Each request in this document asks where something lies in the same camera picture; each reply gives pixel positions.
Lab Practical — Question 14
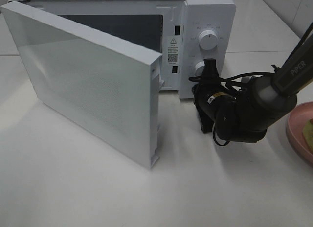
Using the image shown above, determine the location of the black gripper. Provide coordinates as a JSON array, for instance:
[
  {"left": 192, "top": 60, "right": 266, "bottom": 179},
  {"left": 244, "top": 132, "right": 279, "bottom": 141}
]
[{"left": 192, "top": 58, "right": 235, "bottom": 133}]

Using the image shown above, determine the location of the pink round plate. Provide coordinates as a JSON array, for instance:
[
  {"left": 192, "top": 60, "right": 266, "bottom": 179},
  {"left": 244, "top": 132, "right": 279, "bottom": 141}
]
[{"left": 286, "top": 101, "right": 313, "bottom": 167}]

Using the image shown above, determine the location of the white microwave door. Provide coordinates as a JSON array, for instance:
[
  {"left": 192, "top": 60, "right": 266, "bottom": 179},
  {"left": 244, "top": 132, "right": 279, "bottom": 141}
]
[{"left": 0, "top": 2, "right": 162, "bottom": 169}]

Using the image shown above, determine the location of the sandwich with white bread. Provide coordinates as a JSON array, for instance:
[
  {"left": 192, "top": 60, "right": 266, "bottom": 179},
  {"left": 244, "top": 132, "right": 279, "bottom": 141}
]
[{"left": 302, "top": 119, "right": 313, "bottom": 153}]

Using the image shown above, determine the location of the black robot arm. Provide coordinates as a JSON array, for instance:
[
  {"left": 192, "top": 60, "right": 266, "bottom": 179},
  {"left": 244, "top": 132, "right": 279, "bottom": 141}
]
[{"left": 189, "top": 25, "right": 313, "bottom": 146}]

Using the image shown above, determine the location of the white lower timer knob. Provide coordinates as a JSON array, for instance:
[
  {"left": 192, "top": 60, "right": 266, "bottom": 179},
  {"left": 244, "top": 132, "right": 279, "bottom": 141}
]
[{"left": 194, "top": 61, "right": 205, "bottom": 76}]

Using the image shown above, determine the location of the white upper power knob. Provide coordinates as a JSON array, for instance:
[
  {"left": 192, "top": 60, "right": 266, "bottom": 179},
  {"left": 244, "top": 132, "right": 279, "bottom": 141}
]
[{"left": 198, "top": 28, "right": 219, "bottom": 50}]

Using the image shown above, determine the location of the white warning label sticker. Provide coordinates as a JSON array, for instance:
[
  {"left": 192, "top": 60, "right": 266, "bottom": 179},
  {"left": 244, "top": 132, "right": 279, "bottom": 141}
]
[{"left": 166, "top": 35, "right": 181, "bottom": 65}]

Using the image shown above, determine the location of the white microwave oven body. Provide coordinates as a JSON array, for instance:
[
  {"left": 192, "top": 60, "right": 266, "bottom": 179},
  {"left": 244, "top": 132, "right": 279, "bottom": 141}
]
[{"left": 8, "top": 0, "right": 236, "bottom": 99}]

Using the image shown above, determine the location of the black camera cable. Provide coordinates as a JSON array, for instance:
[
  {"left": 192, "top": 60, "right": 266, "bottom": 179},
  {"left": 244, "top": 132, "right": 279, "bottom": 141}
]
[{"left": 188, "top": 74, "right": 267, "bottom": 146}]

